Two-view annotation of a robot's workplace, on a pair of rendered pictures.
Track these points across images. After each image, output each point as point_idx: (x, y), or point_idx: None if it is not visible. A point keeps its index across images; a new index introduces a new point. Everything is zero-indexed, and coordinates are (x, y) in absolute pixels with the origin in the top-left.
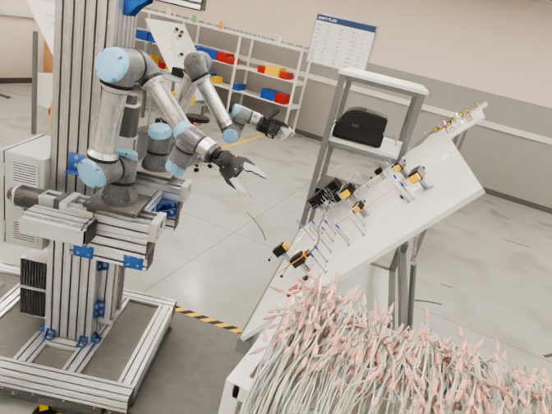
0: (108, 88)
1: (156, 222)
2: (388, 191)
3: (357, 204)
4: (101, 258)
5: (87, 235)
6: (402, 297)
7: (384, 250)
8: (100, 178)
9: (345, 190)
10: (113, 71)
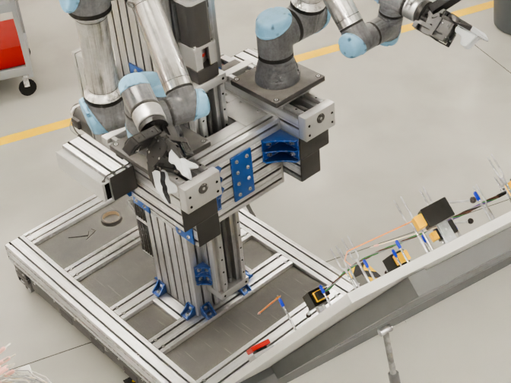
0: (71, 17)
1: (187, 185)
2: (383, 234)
3: (435, 229)
4: (157, 214)
5: (113, 188)
6: None
7: (289, 337)
8: (93, 126)
9: (509, 182)
10: (65, 1)
